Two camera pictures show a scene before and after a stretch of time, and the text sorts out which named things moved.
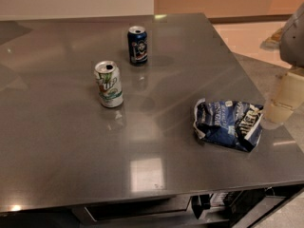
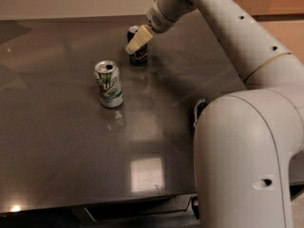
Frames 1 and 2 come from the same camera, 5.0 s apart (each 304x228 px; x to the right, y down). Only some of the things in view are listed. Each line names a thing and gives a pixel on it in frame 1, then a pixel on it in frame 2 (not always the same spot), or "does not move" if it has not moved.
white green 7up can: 110,85 does not move
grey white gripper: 293,45 → 159,23
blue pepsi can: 138,46 does not move
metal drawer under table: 111,212 does not move
